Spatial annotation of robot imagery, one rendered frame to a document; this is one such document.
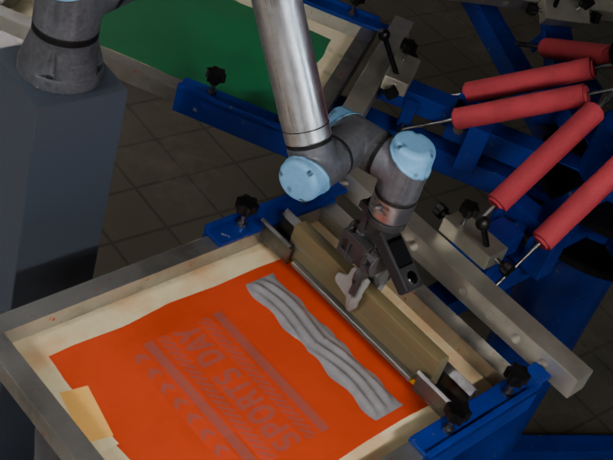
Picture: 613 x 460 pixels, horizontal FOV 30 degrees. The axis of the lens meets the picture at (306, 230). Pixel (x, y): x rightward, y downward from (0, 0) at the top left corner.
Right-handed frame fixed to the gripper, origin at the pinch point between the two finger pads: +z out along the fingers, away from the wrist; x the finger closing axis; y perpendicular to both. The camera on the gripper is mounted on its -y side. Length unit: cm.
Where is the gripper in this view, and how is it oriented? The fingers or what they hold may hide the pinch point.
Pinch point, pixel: (362, 303)
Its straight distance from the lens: 205.9
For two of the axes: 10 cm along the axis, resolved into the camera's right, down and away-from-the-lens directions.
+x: -7.2, 2.9, -6.3
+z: -2.5, 7.3, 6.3
